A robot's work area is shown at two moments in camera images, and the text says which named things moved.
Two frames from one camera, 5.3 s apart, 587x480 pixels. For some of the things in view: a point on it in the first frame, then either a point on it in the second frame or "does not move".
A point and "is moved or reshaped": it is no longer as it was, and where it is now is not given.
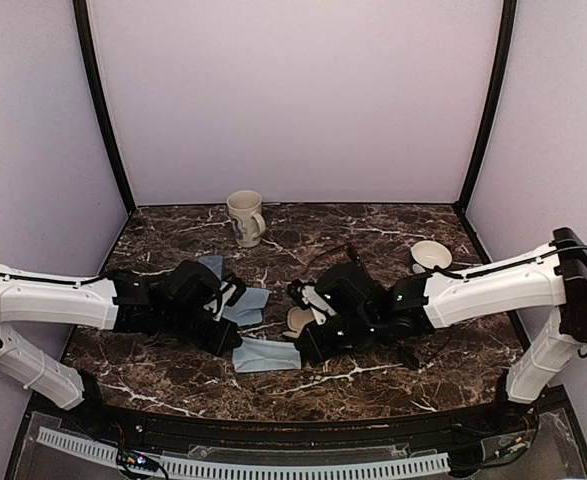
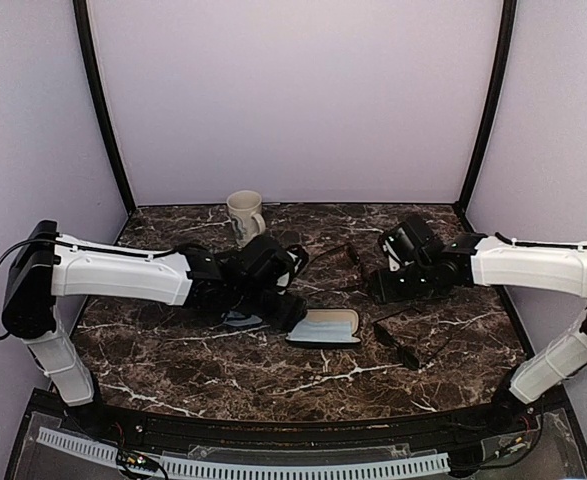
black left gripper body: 210,343 -> 282,319
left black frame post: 90,74 does not move
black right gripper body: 325,348 -> 399,291
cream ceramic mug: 248,222 does not move
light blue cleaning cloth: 256,354 is moved or reshaped
